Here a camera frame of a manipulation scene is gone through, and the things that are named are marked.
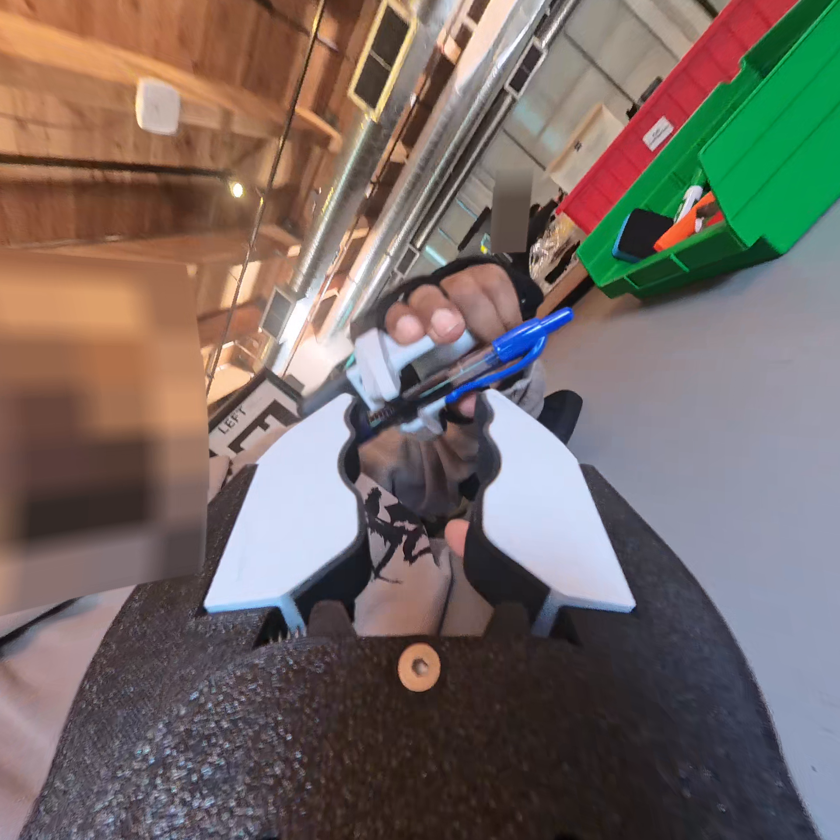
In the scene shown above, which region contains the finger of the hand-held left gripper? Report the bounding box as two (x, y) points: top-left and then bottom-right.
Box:
(346, 328), (404, 403)
(399, 403), (448, 435)

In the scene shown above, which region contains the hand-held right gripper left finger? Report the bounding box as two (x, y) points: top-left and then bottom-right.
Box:
(203, 394), (367, 614)

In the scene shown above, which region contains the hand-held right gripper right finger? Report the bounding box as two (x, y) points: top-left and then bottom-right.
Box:
(462, 390), (636, 614)

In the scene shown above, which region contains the blue ballpoint pen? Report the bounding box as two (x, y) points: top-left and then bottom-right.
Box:
(354, 307), (575, 437)

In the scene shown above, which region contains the person's left forearm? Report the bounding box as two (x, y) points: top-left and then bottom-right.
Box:
(357, 361), (547, 519)

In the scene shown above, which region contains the person's left hand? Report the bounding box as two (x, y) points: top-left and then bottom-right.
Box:
(384, 266), (526, 347)

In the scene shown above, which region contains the black framed white sign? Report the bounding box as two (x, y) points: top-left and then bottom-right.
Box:
(209, 369), (307, 460)

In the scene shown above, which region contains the clear plastic bag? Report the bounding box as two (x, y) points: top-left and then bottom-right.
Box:
(528, 213), (583, 284)

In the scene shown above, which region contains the blue black eraser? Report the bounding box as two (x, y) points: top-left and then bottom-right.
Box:
(612, 209), (676, 263)

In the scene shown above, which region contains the beige cardboard box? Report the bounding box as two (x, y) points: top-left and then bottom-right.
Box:
(548, 101), (626, 193)

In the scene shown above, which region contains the orange marker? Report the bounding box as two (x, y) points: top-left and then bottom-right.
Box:
(654, 190), (718, 253)

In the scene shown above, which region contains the ceiling air vent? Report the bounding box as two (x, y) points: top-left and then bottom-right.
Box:
(348, 0), (419, 123)

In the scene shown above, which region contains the red plastic bin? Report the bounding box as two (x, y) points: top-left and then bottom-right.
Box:
(556, 0), (798, 234)

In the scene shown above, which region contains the white ceiling device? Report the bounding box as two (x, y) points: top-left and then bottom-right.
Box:
(134, 77), (182, 137)

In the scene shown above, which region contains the green plastic bin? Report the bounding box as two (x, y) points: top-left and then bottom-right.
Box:
(577, 0), (840, 299)

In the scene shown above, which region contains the silver metal duct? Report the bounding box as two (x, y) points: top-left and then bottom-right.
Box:
(341, 0), (581, 322)
(289, 0), (460, 298)

